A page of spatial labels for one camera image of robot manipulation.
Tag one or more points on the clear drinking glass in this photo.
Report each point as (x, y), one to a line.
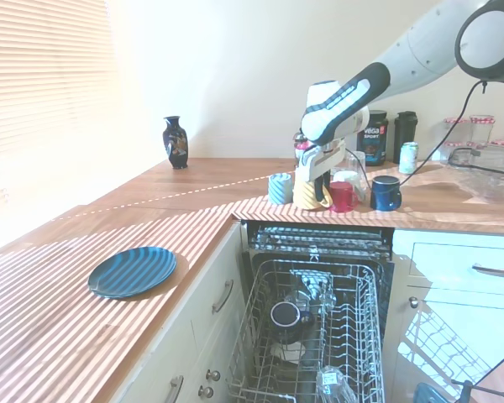
(332, 384)

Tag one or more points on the black camera stand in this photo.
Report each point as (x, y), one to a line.
(466, 390)

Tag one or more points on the green drink can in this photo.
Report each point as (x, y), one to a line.
(408, 159)

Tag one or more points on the teal plastic object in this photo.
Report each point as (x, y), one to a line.
(428, 394)

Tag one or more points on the blue plate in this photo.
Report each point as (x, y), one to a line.
(132, 273)

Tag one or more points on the black shaker bottle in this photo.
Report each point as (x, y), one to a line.
(405, 130)

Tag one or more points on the light blue ribbed cup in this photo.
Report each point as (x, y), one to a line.
(280, 189)

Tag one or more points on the large clear glass bowl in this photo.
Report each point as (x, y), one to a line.
(495, 184)

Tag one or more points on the black protein powder tub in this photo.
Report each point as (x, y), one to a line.
(374, 142)

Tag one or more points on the glass French press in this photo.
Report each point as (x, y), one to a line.
(296, 159)

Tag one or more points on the red mug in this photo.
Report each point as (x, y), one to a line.
(342, 199)

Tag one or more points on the plain blue mug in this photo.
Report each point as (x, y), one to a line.
(384, 195)

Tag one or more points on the cream kitchen cabinet with door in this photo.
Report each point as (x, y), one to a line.
(445, 260)

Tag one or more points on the built-in dishwasher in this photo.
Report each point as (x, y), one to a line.
(387, 294)

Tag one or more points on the dark blue painted vase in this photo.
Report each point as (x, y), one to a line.
(176, 147)

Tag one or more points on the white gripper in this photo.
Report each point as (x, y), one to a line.
(321, 161)

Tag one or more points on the yellow ceramic mug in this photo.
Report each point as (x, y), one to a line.
(304, 195)

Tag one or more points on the dark blue white-rimmed mug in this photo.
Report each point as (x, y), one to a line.
(285, 315)

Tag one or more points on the cream kitchen cabinet with drawers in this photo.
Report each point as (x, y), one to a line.
(210, 336)

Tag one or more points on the clear glass tumbler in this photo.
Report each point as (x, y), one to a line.
(356, 163)

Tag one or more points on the glass jar red checked lid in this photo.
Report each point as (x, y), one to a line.
(456, 130)
(483, 128)

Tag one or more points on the round metal cabinet knob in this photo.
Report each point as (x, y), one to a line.
(413, 301)
(213, 375)
(206, 391)

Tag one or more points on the window blind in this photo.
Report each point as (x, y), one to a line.
(46, 84)

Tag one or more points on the pink wrist camera mount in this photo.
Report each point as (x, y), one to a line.
(302, 144)

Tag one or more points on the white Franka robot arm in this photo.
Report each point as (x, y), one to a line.
(424, 46)

